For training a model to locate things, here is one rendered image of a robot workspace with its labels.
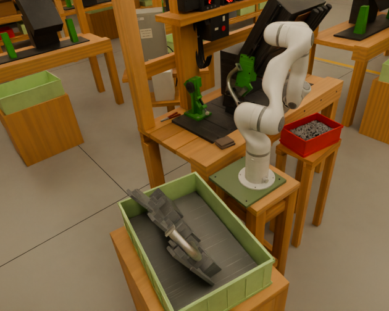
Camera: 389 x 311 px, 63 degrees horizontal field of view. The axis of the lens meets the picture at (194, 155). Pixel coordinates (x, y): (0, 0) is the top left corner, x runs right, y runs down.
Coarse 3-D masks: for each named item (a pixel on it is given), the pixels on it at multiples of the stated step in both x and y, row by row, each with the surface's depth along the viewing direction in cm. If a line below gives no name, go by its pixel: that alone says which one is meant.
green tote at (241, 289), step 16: (192, 176) 160; (144, 192) 150; (176, 192) 160; (192, 192) 165; (208, 192) 151; (128, 208) 150; (144, 208) 155; (224, 208) 140; (128, 224) 135; (224, 224) 146; (240, 224) 130; (240, 240) 136; (256, 240) 123; (144, 256) 121; (256, 256) 126; (256, 272) 113; (160, 288) 109; (224, 288) 108; (240, 288) 114; (256, 288) 121; (192, 304) 104; (208, 304) 108; (224, 304) 114
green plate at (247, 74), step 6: (240, 60) 207; (246, 60) 204; (252, 60) 200; (246, 66) 204; (252, 66) 201; (240, 72) 209; (246, 72) 206; (252, 72) 203; (240, 78) 210; (246, 78) 207; (252, 78) 208; (240, 84) 211; (246, 84) 208
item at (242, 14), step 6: (252, 6) 722; (258, 6) 745; (234, 12) 698; (240, 12) 707; (246, 12) 719; (252, 12) 728; (258, 12) 734; (234, 18) 699; (240, 18) 705; (246, 18) 717
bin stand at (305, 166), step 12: (336, 144) 199; (276, 156) 206; (300, 156) 190; (312, 156) 189; (324, 156) 193; (336, 156) 209; (300, 168) 232; (312, 168) 188; (324, 168) 216; (300, 180) 238; (324, 180) 220; (300, 192) 203; (324, 192) 225; (300, 204) 208; (324, 204) 234; (300, 216) 213; (300, 228) 219; (300, 240) 230
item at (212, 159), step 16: (320, 80) 251; (336, 80) 249; (320, 96) 232; (336, 96) 251; (288, 112) 214; (304, 112) 225; (240, 144) 187; (192, 160) 180; (208, 160) 177; (224, 160) 181; (208, 176) 177
